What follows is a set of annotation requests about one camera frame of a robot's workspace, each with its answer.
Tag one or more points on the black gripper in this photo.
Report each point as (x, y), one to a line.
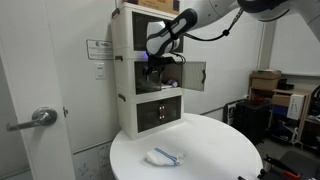
(160, 62)

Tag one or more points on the translucent ribbed shelf door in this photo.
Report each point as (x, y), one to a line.
(150, 85)
(193, 76)

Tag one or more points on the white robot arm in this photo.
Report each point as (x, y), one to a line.
(213, 10)

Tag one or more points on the white stacked shelf cabinet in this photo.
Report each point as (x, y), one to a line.
(125, 76)

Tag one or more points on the white room door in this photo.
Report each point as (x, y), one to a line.
(30, 66)

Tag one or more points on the wooden shelf unit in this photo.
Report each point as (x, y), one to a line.
(305, 128)

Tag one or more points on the blue white checked cloth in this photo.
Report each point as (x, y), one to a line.
(170, 83)

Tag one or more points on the brown cabinet side latch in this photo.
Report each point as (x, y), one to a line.
(118, 58)
(115, 12)
(121, 97)

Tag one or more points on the cardboard box with black print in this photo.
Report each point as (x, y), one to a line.
(156, 5)

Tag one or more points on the white blue-striped cloth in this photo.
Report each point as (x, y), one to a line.
(163, 156)

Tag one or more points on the black white poster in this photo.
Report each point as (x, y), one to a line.
(229, 113)

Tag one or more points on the black storage crate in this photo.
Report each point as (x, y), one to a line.
(250, 120)

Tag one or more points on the white sheet with drawings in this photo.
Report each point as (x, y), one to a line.
(91, 163)

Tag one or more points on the brown cardboard box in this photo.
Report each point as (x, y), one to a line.
(265, 84)

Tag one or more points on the flat cardboard box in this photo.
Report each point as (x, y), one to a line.
(266, 74)

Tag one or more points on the small cardboard box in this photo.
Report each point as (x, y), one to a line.
(280, 100)

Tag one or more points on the white whiteboard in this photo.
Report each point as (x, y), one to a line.
(295, 53)

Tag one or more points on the white product box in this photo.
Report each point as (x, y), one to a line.
(295, 106)

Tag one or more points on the white light switch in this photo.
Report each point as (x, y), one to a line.
(100, 71)

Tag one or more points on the white wall sign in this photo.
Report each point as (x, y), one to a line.
(99, 50)

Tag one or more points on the white wall conduit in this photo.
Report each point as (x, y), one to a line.
(262, 46)

